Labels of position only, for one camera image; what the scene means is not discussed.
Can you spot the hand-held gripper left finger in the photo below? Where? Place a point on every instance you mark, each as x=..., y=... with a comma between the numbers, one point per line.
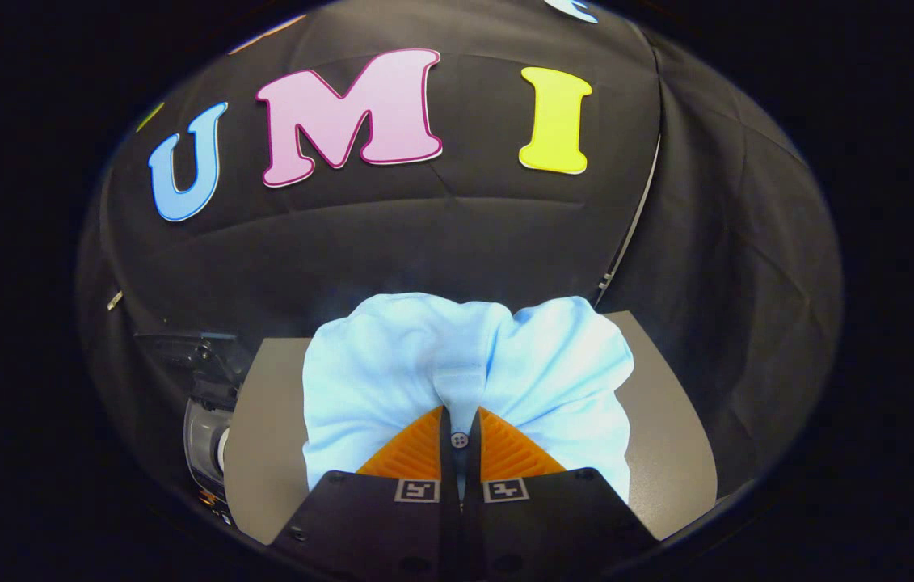
x=448, y=469

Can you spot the light blue shirt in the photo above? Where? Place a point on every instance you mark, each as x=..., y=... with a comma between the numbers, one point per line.
x=392, y=364

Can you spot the silver clip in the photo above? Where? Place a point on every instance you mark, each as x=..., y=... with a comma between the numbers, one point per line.
x=114, y=301

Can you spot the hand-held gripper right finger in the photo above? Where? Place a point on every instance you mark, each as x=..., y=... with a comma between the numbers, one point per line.
x=473, y=469

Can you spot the black backdrop cloth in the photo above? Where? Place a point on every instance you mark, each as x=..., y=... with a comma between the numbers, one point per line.
x=440, y=234

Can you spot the grey cabinet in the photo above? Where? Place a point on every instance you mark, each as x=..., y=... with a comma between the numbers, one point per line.
x=667, y=436

